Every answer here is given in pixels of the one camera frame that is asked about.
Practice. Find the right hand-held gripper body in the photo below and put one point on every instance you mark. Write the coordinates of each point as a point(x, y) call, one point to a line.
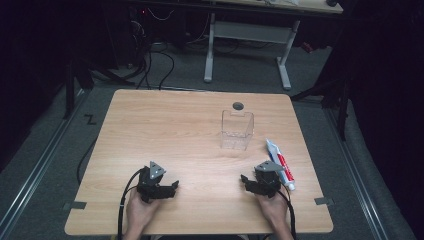
point(268, 181)

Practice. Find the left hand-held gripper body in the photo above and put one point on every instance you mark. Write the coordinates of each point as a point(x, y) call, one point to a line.
point(150, 185)

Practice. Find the white red blue toothpaste tube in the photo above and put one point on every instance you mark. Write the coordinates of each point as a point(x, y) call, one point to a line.
point(280, 164)

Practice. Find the clear plastic container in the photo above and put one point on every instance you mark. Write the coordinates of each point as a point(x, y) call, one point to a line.
point(236, 131)

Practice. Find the person's right hand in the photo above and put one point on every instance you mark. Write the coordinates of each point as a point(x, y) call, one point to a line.
point(274, 208)

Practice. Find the person's left hand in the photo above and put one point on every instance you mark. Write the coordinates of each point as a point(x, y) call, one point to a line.
point(139, 211)

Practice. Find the grey tape piece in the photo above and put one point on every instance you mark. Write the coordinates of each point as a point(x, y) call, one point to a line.
point(75, 205)
point(324, 201)

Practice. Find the grey round table grommet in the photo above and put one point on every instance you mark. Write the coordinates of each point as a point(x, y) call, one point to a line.
point(238, 106)

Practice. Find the black zigzag tape mark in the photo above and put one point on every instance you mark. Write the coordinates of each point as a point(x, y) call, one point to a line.
point(90, 119)

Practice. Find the black metal stand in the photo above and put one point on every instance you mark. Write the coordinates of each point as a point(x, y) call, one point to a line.
point(69, 93)
point(343, 116)

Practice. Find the small red object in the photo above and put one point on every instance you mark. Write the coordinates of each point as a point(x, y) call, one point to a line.
point(307, 47)

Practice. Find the white-legged wooden desk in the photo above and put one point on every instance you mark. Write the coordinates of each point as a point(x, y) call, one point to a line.
point(250, 32)

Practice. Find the metal floor rail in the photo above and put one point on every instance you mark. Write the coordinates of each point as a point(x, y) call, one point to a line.
point(33, 173)
point(357, 180)

